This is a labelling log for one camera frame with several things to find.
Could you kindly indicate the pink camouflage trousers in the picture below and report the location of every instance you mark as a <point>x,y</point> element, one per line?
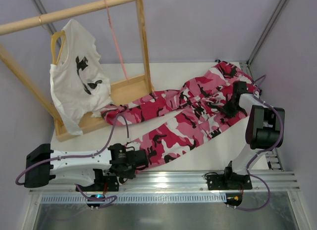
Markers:
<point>200,102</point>

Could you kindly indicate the pink wire hanger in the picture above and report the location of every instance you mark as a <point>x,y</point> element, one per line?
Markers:
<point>115,41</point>

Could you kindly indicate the slotted grey cable duct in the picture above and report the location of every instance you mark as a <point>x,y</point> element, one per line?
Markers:
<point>143,198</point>

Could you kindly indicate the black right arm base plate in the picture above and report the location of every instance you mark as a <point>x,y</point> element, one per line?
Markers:
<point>233,181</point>

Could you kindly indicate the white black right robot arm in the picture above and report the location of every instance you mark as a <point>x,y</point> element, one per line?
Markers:
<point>238,89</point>

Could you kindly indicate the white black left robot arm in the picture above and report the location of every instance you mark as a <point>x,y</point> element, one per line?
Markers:
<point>92,171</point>

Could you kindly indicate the wooden clothes rack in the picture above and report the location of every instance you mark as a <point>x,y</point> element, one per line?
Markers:
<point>122,92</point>

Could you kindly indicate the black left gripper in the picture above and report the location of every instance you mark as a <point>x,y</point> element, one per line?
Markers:
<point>143,159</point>

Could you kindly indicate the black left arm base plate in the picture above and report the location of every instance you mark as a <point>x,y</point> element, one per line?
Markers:
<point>103,183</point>

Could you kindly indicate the white printed t-shirt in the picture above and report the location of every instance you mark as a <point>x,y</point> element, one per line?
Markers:
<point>78,82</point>

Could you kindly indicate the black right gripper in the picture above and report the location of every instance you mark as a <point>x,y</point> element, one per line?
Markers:
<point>231,109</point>

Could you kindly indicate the yellow wooden hanger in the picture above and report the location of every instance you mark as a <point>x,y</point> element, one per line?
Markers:
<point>58,40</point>

